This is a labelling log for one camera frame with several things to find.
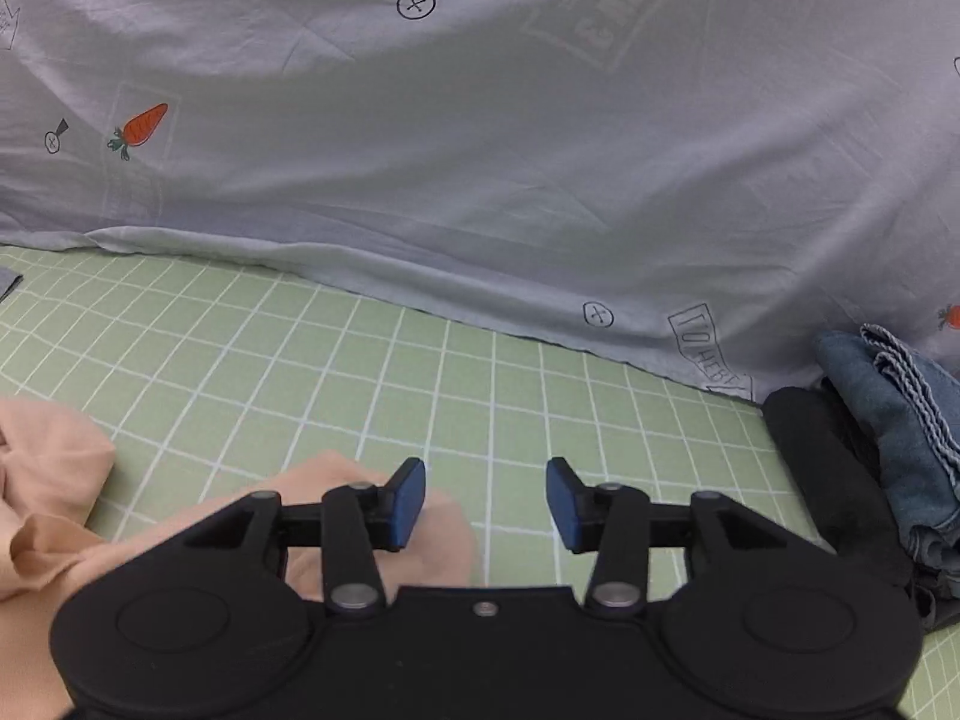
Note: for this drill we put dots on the folded black garment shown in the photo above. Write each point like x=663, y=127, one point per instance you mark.
x=825, y=465

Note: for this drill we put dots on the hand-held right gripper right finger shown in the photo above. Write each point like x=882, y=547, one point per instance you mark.
x=564, y=504

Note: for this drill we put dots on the beige long-sleeved top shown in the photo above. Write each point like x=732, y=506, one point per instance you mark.
x=52, y=465

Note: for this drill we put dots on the carrot print grey sheet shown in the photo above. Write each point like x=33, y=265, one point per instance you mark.
x=487, y=150

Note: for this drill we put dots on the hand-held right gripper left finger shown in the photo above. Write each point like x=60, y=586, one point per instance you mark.
x=406, y=504

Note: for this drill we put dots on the green grid bed sheet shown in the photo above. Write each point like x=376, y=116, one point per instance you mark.
x=300, y=360

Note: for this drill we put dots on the grey sweatshirt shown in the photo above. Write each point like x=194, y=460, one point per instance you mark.
x=7, y=285

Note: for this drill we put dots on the folded blue jeans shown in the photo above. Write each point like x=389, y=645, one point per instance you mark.
x=907, y=420

